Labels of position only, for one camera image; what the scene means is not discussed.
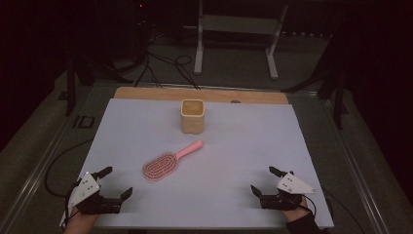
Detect black tripod stand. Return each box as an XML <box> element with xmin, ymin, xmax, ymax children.
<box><xmin>282</xmin><ymin>32</ymin><xmax>350</xmax><ymax>131</ymax></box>
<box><xmin>57</xmin><ymin>53</ymin><xmax>134</xmax><ymax>117</ymax></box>

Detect person's right hand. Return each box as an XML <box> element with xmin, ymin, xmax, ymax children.
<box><xmin>282</xmin><ymin>197</ymin><xmax>309</xmax><ymax>223</ymax></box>

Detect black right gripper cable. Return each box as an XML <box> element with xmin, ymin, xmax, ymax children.
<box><xmin>300</xmin><ymin>188</ymin><xmax>367</xmax><ymax>234</ymax></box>

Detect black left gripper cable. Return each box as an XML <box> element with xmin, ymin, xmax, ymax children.
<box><xmin>44</xmin><ymin>138</ymin><xmax>94</xmax><ymax>228</ymax></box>

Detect white metal stand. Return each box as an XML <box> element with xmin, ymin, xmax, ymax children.
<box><xmin>193</xmin><ymin>0</ymin><xmax>289</xmax><ymax>81</ymax></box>

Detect pink hairbrush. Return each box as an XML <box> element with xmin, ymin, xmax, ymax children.
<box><xmin>141</xmin><ymin>139</ymin><xmax>204</xmax><ymax>182</ymax></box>

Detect person's left hand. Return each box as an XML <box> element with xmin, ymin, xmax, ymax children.
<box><xmin>62</xmin><ymin>209</ymin><xmax>98</xmax><ymax>234</ymax></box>

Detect black floor cables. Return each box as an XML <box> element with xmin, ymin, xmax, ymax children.
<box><xmin>133</xmin><ymin>30</ymin><xmax>202</xmax><ymax>91</ymax></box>

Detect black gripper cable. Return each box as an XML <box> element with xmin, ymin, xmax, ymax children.
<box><xmin>44</xmin><ymin>138</ymin><xmax>94</xmax><ymax>228</ymax></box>
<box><xmin>300</xmin><ymin>188</ymin><xmax>367</xmax><ymax>234</ymax></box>

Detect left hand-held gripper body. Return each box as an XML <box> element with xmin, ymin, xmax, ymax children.
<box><xmin>66</xmin><ymin>172</ymin><xmax>123</xmax><ymax>215</ymax></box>

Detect beige dimpled cup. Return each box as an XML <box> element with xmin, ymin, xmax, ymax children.
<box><xmin>179</xmin><ymin>98</ymin><xmax>206</xmax><ymax>135</ymax></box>

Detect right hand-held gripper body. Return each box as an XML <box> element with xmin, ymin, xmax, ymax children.
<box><xmin>259</xmin><ymin>173</ymin><xmax>318</xmax><ymax>211</ymax></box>

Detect white table mat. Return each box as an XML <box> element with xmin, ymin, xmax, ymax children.
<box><xmin>58</xmin><ymin>97</ymin><xmax>335</xmax><ymax>229</ymax></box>

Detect black square floor plate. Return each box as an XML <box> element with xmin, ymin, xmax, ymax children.
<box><xmin>72</xmin><ymin>114</ymin><xmax>96</xmax><ymax>130</ymax></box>

